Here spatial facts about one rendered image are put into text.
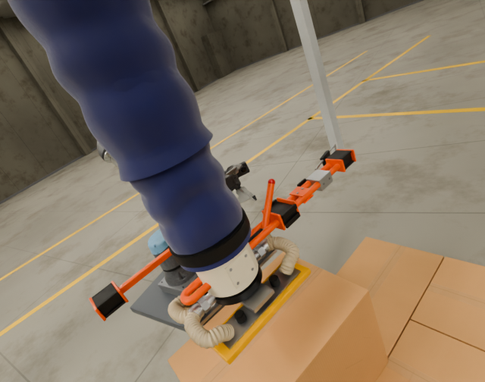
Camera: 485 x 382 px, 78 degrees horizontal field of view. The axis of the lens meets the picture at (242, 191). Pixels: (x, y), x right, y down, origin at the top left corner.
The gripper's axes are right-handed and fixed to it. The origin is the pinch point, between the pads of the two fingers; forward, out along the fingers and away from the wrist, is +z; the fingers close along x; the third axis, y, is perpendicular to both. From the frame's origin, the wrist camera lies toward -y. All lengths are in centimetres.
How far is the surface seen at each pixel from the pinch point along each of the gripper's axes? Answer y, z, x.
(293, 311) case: 17.4, 20.5, -37.8
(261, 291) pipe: 26.4, 24.8, -16.1
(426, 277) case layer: -47, 31, -78
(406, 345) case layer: -12, 38, -78
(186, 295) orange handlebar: 42.1, 14.9, -7.4
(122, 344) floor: 83, -158, -131
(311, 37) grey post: -239, -151, 17
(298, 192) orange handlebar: -7.2, 14.1, -6.7
